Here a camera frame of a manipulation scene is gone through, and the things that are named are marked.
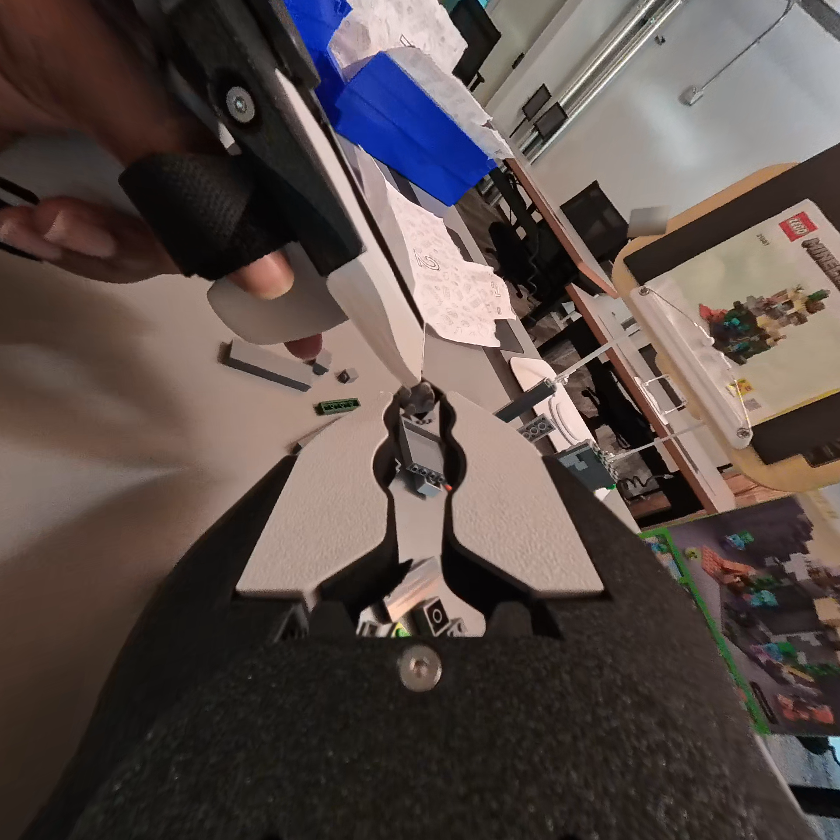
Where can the white printed paper bag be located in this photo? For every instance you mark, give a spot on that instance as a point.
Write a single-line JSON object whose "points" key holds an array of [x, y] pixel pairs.
{"points": [[453, 282]]}

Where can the small grey green lego assembly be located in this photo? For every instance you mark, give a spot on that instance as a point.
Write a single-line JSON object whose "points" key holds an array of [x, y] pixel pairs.
{"points": [[423, 453]]}

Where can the grey Lego baseplate build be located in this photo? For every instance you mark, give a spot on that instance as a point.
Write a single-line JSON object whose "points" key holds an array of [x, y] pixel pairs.
{"points": [[586, 463]]}

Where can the lego set box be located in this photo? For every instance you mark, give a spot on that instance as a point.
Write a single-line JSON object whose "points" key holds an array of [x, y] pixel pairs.
{"points": [[761, 617]]}

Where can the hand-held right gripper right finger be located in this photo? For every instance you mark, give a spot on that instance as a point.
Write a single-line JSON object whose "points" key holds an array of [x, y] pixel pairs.
{"points": [[525, 525]]}

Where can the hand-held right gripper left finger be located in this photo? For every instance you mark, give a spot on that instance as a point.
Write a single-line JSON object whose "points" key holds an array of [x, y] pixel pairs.
{"points": [[315, 525]]}

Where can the instruction booklet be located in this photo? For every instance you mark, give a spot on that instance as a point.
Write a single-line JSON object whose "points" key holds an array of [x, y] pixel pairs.
{"points": [[761, 315]]}

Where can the dark blue-grey lego bar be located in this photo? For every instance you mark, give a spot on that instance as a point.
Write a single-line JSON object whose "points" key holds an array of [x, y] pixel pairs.
{"points": [[525, 404]]}

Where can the person's left hand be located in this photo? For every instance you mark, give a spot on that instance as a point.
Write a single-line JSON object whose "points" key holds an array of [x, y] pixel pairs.
{"points": [[79, 92]]}

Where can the thin light grey lego plate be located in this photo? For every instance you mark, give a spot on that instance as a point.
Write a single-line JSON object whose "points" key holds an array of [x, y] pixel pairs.
{"points": [[305, 440]]}

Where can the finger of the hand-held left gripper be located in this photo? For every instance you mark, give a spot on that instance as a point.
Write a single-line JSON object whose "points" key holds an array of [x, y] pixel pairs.
{"points": [[374, 315], [390, 269]]}

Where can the metal pipes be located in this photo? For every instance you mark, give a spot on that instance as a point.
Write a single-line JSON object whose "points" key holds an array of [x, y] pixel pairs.
{"points": [[610, 59]]}

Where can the blue storage bin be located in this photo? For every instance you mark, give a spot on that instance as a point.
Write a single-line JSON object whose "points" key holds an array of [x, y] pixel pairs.
{"points": [[315, 40], [420, 125]]}

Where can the dark green holed lego plate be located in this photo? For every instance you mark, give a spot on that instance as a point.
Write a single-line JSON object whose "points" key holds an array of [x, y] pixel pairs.
{"points": [[337, 406]]}

